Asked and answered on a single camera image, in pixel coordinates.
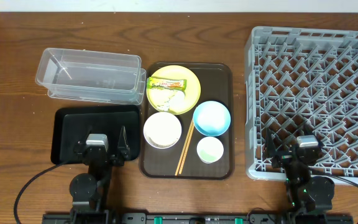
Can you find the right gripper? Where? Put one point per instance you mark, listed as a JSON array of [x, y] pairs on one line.
[[270, 150]]

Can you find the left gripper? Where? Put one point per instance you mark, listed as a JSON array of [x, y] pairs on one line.
[[101, 155]]

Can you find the pile of rice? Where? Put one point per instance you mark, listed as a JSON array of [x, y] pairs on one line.
[[161, 141]]

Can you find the white bowl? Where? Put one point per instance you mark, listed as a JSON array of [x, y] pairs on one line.
[[163, 123]]

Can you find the wooden chopstick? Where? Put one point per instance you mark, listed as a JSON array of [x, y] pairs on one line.
[[183, 149], [187, 151]]

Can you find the small white green cup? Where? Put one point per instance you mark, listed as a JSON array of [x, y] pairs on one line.
[[210, 150]]

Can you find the light blue bowl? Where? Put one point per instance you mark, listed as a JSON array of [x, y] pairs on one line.
[[211, 118]]

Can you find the green orange snack wrapper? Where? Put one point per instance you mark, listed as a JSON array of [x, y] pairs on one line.
[[162, 83]]

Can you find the white tissue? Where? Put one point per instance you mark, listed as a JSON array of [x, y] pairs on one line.
[[175, 99]]

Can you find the yellow plate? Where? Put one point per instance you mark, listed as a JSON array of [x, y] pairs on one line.
[[175, 72]]

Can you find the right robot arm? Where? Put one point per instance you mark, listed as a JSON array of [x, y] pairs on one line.
[[309, 195]]

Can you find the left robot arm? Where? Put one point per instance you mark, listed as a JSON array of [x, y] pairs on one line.
[[90, 190]]

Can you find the grey dishwasher rack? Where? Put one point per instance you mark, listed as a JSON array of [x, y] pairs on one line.
[[299, 77]]

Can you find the black plastic tray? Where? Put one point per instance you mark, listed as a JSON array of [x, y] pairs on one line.
[[71, 124]]

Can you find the clear plastic bin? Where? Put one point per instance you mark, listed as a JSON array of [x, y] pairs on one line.
[[85, 75]]

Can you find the dark brown serving tray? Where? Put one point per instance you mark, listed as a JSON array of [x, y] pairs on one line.
[[188, 123]]

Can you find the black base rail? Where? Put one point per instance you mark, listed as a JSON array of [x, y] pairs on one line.
[[142, 218]]

